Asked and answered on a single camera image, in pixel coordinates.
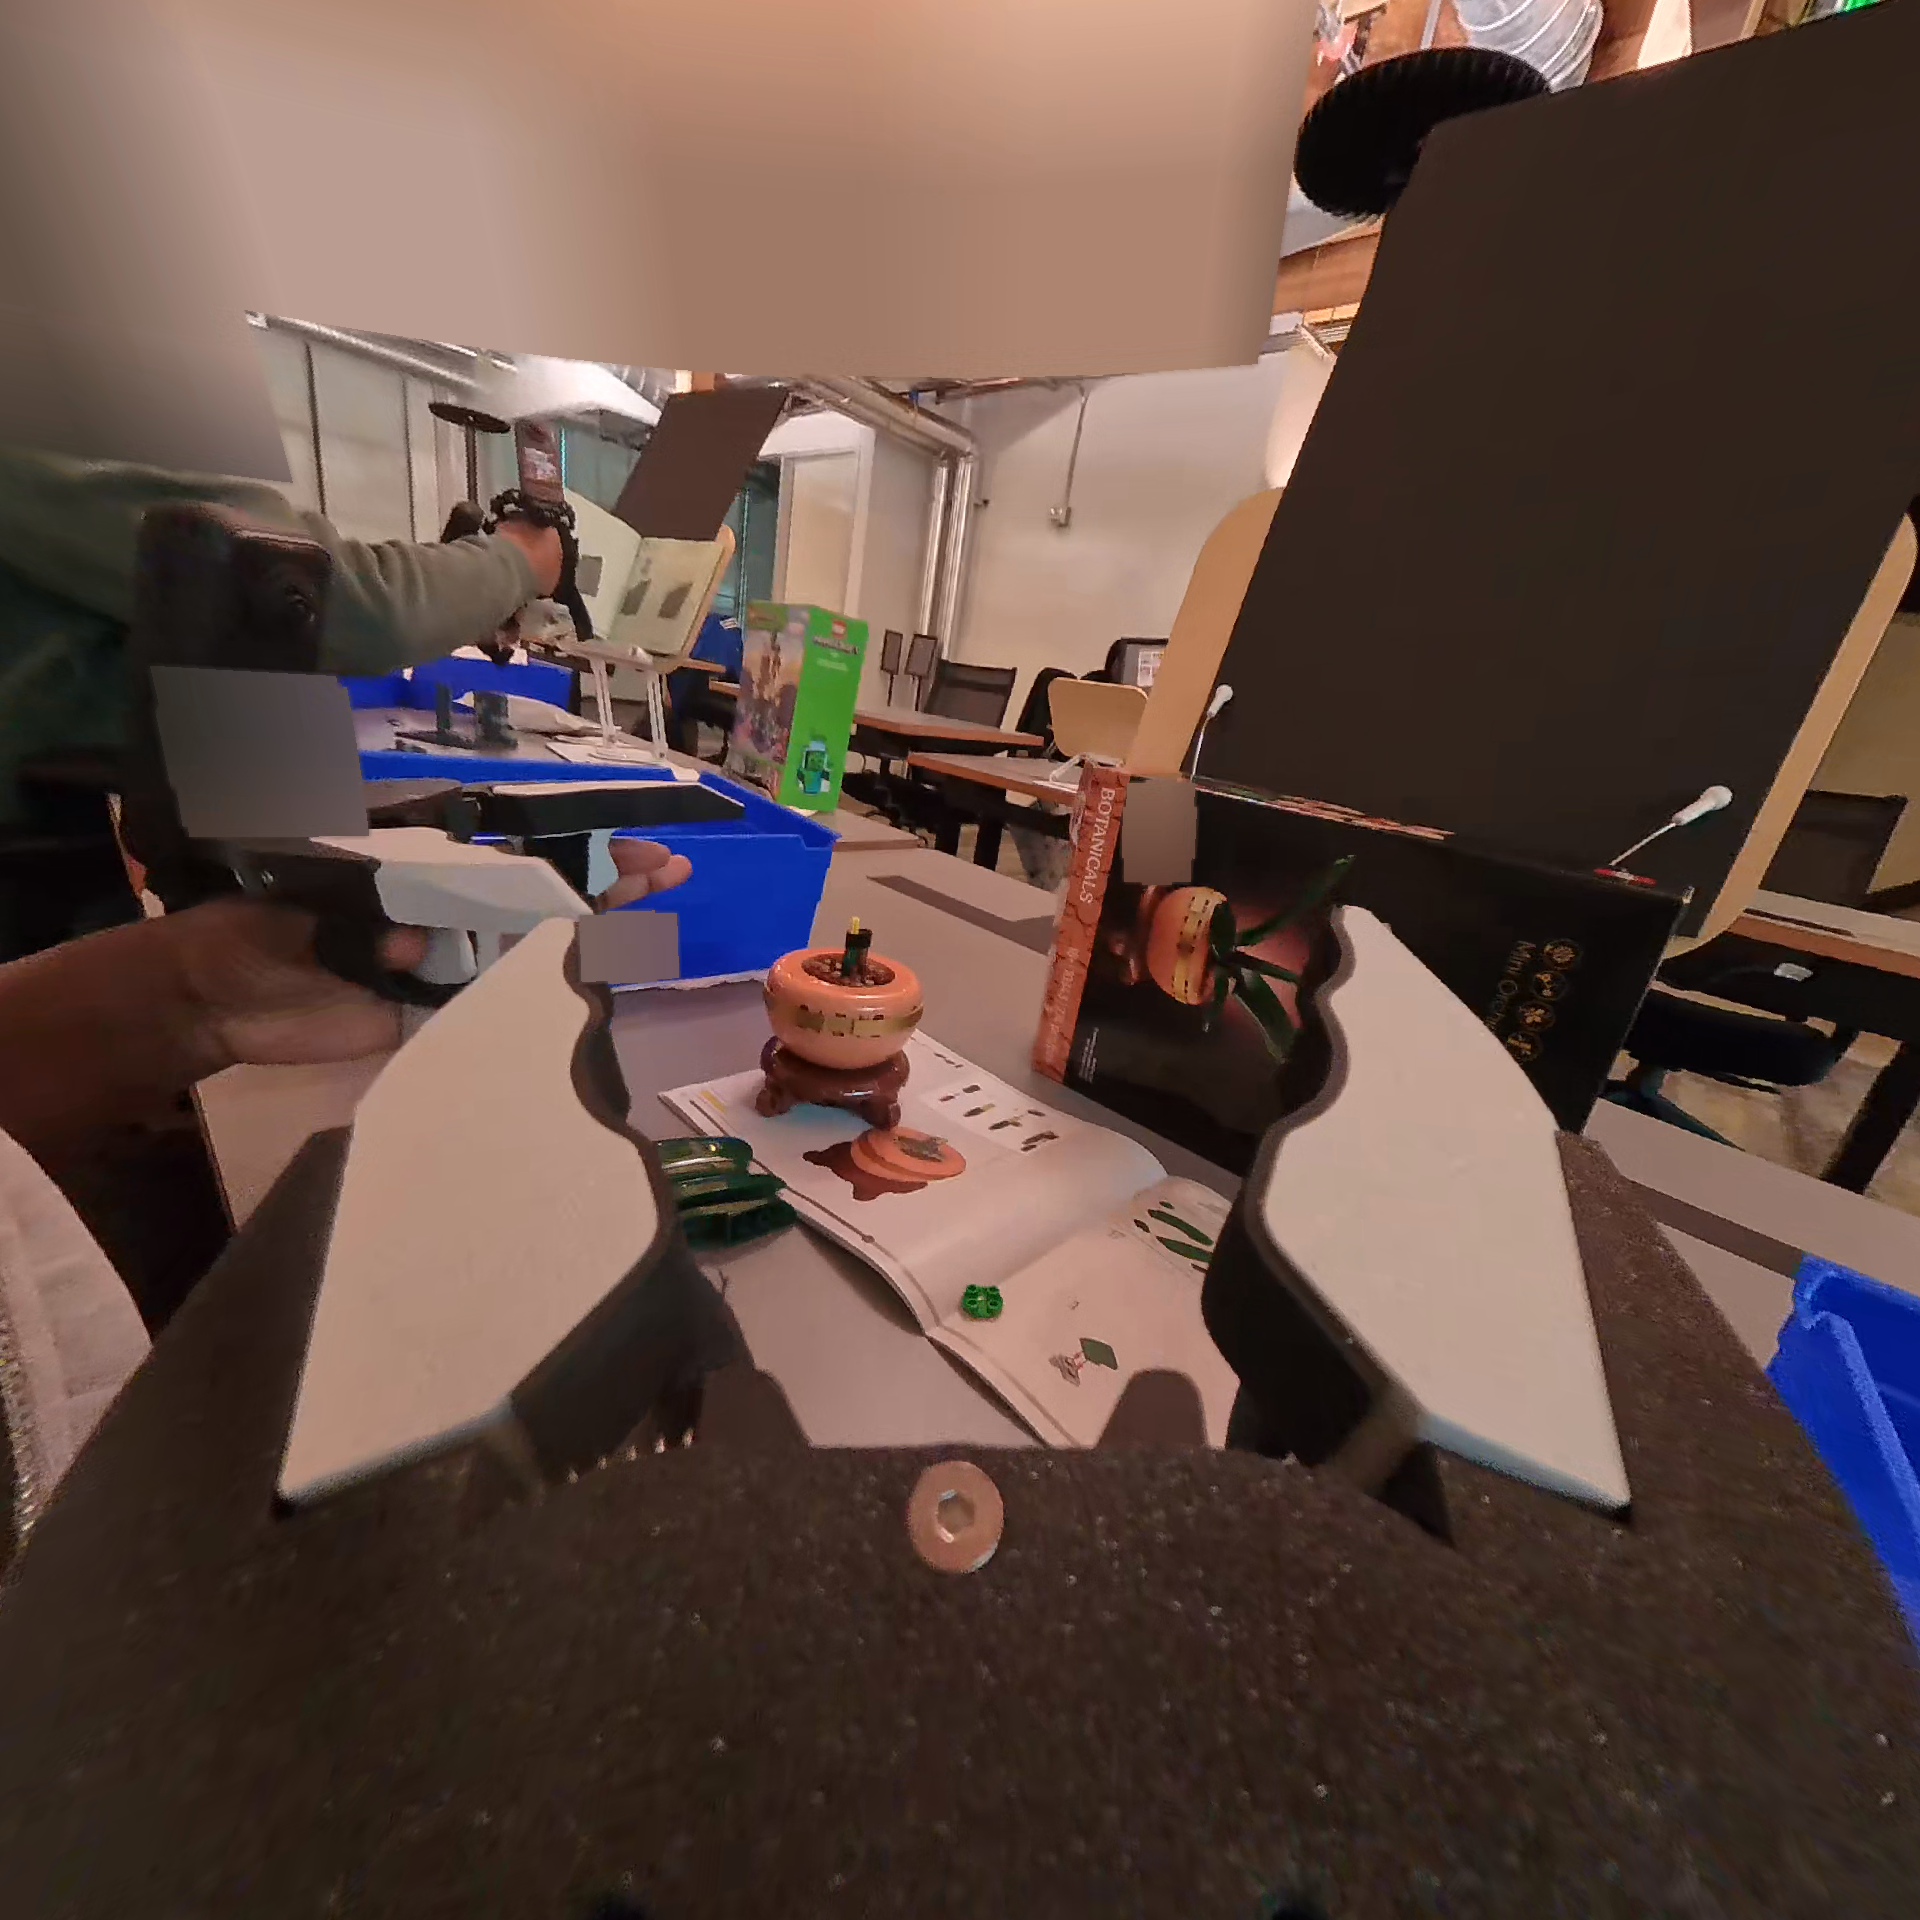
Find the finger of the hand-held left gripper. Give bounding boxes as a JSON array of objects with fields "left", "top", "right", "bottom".
[{"left": 448, "top": 777, "right": 749, "bottom": 875}]

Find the brown top desk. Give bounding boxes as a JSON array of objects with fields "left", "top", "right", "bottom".
[
  {"left": 843, "top": 705, "right": 1081, "bottom": 873},
  {"left": 1696, "top": 889, "right": 1920, "bottom": 1202}
]

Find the large blue plastic bin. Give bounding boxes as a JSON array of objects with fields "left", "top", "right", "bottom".
[{"left": 360, "top": 751, "right": 838, "bottom": 987}]

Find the orange toy brick flower pot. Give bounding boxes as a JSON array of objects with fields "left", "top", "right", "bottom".
[{"left": 754, "top": 915, "right": 926, "bottom": 1129}]

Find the green toy set box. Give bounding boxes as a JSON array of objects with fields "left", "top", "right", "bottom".
[{"left": 724, "top": 600, "right": 874, "bottom": 813}]

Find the another person's forearm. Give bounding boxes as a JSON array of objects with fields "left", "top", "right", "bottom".
[{"left": 0, "top": 448, "right": 545, "bottom": 737}]

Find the grey desk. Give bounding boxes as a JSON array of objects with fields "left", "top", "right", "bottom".
[{"left": 194, "top": 839, "right": 1920, "bottom": 1453}]

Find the large black board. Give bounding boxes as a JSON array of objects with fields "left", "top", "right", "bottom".
[{"left": 1185, "top": 0, "right": 1920, "bottom": 939}]

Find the person's left hand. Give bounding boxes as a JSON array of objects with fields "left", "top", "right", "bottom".
[{"left": 0, "top": 837, "right": 694, "bottom": 1115}]

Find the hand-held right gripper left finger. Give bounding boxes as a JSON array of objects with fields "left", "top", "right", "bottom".
[{"left": 275, "top": 915, "right": 736, "bottom": 1508}]

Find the curved wooden board stand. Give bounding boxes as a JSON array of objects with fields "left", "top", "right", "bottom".
[{"left": 1125, "top": 487, "right": 1920, "bottom": 939}]

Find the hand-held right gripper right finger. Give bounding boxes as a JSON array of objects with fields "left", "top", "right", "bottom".
[{"left": 1201, "top": 903, "right": 1635, "bottom": 1548}]

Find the shallow blue plastic bin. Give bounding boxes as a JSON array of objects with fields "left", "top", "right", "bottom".
[{"left": 342, "top": 656, "right": 581, "bottom": 722}]

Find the white instruction booklet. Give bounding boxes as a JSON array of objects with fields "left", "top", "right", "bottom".
[{"left": 660, "top": 1031, "right": 1250, "bottom": 1451}]

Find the black office chair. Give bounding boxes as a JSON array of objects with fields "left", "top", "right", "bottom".
[
  {"left": 920, "top": 656, "right": 1020, "bottom": 740},
  {"left": 1616, "top": 786, "right": 1910, "bottom": 1193}
]

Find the small black board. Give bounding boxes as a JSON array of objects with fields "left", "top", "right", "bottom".
[{"left": 613, "top": 383, "right": 792, "bottom": 543}]

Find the black orchid picture box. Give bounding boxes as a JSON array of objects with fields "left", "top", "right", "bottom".
[{"left": 1032, "top": 762, "right": 1691, "bottom": 1175}]

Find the black round disc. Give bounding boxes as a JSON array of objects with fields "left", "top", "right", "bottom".
[{"left": 1293, "top": 47, "right": 1557, "bottom": 221}]

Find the blue plastic bin corner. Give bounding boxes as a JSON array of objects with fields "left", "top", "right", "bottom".
[{"left": 1765, "top": 1257, "right": 1920, "bottom": 1659}]

